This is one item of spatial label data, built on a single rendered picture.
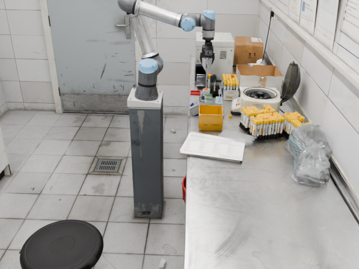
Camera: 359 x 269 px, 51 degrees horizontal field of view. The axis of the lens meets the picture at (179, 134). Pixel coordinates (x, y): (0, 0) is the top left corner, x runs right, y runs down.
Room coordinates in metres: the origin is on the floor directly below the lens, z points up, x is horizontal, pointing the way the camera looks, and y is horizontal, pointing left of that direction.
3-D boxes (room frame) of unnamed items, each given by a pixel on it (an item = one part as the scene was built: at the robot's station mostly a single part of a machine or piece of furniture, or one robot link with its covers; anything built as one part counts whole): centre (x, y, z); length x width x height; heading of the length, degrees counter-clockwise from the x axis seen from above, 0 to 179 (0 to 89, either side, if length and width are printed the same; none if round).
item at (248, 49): (3.18, -0.57, 0.97); 0.31 x 0.23 x 0.18; 172
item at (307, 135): (1.61, -0.63, 0.97); 0.26 x 0.17 x 0.19; 13
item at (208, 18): (2.31, -0.16, 1.38); 0.09 x 0.08 x 0.11; 80
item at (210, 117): (1.91, -0.17, 0.93); 0.13 x 0.13 x 0.10; 88
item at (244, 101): (2.13, -0.46, 0.94); 0.30 x 0.24 x 0.12; 80
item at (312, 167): (1.43, -0.59, 0.94); 0.20 x 0.17 x 0.14; 153
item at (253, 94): (2.12, -0.48, 0.97); 0.15 x 0.15 x 0.07
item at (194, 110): (2.06, -0.11, 0.92); 0.13 x 0.07 x 0.08; 89
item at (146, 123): (2.24, 0.22, 0.44); 0.20 x 0.20 x 0.87; 89
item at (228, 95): (2.39, -0.33, 0.91); 0.20 x 0.10 x 0.07; 179
